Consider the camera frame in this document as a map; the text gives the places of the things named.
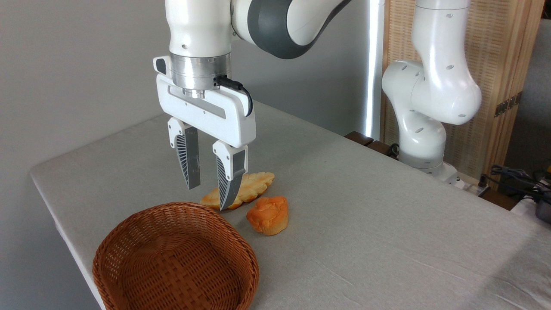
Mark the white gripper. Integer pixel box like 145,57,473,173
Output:
153,56,257,211

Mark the round orange bread bun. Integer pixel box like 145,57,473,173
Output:
246,196,289,236

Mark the long pale leaf-shaped bread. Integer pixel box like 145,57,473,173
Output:
200,172,276,211

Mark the brown woven wicker basket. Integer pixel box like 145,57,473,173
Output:
92,202,260,310

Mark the dark brown wooden piece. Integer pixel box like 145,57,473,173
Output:
344,131,375,147
366,140,399,160

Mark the shiny silver vertical pole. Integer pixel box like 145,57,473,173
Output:
364,0,386,141

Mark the white power strip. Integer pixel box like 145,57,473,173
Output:
448,171,490,195

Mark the brass screen hinge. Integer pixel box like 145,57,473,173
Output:
494,91,523,118

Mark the wooden folding screen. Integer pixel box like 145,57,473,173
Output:
381,0,545,190

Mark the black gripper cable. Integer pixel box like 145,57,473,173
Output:
214,75,254,118

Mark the black cable bundle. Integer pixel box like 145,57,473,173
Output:
479,164,551,199

